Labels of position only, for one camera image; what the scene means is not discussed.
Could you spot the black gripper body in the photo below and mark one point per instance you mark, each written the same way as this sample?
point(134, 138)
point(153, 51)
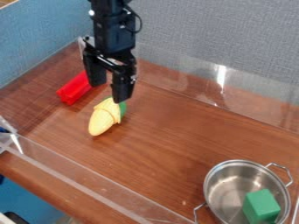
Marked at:
point(117, 61)

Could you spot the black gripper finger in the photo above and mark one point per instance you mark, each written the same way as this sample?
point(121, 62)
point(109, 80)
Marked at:
point(97, 72)
point(123, 84)

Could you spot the yellow green toy corn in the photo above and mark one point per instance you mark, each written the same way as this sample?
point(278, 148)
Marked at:
point(107, 114)

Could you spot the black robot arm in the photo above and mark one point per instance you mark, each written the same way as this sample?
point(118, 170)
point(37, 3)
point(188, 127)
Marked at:
point(109, 49)

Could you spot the red rectangular block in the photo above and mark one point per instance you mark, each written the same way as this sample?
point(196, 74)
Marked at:
point(75, 88)

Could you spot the clear acrylic back barrier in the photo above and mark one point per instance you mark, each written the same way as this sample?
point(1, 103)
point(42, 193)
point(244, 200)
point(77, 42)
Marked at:
point(248, 94)

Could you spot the clear acrylic barrier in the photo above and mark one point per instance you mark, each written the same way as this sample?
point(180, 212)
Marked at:
point(78, 190)
point(248, 94)

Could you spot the clear acrylic front barrier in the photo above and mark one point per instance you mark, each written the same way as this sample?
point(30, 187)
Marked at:
point(78, 190)

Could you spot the silver metal pot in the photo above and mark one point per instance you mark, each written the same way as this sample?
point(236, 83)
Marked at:
point(232, 180)

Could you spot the green cube block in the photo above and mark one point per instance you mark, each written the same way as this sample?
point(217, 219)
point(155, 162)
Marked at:
point(261, 207)

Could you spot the clear acrylic corner bracket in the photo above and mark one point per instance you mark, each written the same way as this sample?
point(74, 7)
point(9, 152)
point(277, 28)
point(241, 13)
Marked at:
point(82, 44)

